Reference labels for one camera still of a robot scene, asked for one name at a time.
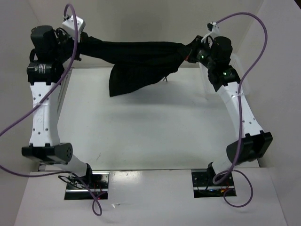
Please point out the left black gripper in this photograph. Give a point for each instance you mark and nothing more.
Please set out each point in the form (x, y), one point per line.
(63, 35)

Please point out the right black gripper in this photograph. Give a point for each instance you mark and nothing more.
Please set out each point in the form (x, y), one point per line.
(198, 43)

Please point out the black shorts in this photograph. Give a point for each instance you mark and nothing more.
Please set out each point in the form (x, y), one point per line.
(136, 64)

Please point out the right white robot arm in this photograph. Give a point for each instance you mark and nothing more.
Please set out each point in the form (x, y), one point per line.
(252, 141)

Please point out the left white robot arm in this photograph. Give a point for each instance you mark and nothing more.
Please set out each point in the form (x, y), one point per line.
(46, 74)

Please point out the white perforated plastic basket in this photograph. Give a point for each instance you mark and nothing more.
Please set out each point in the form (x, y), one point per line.
(208, 89)

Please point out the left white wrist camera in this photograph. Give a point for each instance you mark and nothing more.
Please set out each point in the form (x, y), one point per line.
(68, 25)

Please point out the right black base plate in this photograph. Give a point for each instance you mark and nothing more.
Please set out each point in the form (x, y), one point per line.
(204, 188)

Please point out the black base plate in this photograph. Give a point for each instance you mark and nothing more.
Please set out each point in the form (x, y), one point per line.
(204, 188)
(75, 190)

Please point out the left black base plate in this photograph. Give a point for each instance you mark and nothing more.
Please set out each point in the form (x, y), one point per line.
(75, 190)

